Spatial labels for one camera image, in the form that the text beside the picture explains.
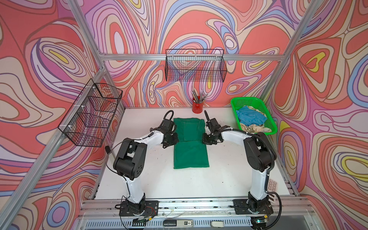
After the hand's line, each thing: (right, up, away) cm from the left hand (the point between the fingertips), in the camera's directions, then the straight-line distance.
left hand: (179, 140), depth 96 cm
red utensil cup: (+13, +23, +18) cm, 32 cm away
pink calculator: (+53, -24, -16) cm, 61 cm away
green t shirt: (+7, -7, -3) cm, 10 cm away
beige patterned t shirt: (+54, +8, +5) cm, 55 cm away
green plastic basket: (+51, +29, +25) cm, 63 cm away
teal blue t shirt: (+51, +16, +10) cm, 54 cm away
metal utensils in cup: (+16, +31, +16) cm, 38 cm away
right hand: (+17, -3, +2) cm, 18 cm away
